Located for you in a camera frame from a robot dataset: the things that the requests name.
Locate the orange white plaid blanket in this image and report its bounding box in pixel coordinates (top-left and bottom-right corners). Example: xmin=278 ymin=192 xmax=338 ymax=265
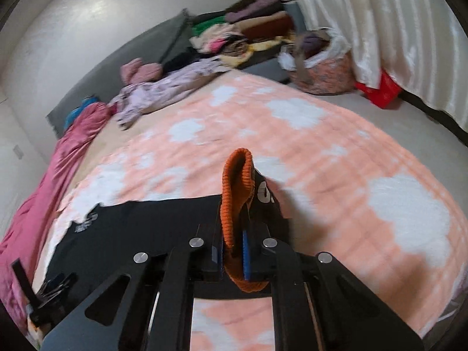
xmin=32 ymin=71 xmax=467 ymax=346

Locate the black sweater with orange cuffs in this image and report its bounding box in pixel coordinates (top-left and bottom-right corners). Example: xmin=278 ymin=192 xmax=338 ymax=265
xmin=45 ymin=148 xmax=290 ymax=309

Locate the grey headboard cover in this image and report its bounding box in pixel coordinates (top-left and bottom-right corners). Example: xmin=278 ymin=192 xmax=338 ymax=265
xmin=46 ymin=9 xmax=193 ymax=140

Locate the white satin curtain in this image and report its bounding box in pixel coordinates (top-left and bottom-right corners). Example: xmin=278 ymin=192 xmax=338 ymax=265
xmin=297 ymin=0 xmax=467 ymax=129

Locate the floral laundry basket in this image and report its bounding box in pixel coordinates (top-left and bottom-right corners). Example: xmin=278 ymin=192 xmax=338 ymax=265
xmin=278 ymin=28 xmax=355 ymax=96

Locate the lilac crumpled garment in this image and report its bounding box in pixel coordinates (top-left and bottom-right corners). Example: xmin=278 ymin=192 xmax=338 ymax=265
xmin=108 ymin=57 xmax=231 ymax=129

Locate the pink velvet duvet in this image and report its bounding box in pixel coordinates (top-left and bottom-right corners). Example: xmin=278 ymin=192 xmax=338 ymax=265
xmin=1 ymin=102 xmax=111 ymax=333

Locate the red bag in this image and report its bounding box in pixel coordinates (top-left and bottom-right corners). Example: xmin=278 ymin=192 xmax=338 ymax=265
xmin=355 ymin=70 xmax=402 ymax=109

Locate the beige bed sheet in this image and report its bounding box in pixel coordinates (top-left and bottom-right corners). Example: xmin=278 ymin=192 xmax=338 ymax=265
xmin=72 ymin=116 xmax=169 ymax=191

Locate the pink fluffy pillow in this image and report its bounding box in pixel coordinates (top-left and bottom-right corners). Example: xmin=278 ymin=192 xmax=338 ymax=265
xmin=120 ymin=58 xmax=163 ymax=86

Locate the pile of folded clothes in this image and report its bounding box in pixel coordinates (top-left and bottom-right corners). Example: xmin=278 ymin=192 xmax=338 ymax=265
xmin=190 ymin=0 xmax=304 ymax=69

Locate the blue garment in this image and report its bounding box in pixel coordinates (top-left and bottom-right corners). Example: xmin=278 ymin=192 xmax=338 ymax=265
xmin=63 ymin=96 xmax=100 ymax=132

